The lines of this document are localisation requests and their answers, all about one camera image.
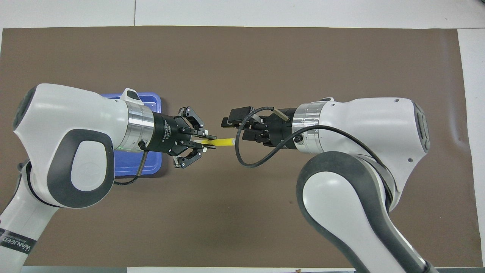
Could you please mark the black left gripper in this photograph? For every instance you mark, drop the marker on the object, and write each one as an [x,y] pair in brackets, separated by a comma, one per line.
[168,134]

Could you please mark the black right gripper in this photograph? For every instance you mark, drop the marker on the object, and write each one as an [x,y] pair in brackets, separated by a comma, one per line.
[282,129]

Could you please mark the yellow marker pen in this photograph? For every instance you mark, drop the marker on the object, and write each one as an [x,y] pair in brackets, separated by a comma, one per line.
[221,142]

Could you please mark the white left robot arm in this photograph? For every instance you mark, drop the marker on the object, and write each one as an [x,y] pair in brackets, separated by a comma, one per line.
[75,132]

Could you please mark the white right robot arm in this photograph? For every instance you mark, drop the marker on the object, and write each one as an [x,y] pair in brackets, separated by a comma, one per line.
[360,132]

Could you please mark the blue plastic tray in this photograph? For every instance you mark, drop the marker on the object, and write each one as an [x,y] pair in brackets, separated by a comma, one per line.
[155,110]

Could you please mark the brown table mat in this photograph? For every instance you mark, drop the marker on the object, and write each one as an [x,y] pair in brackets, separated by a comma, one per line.
[242,76]

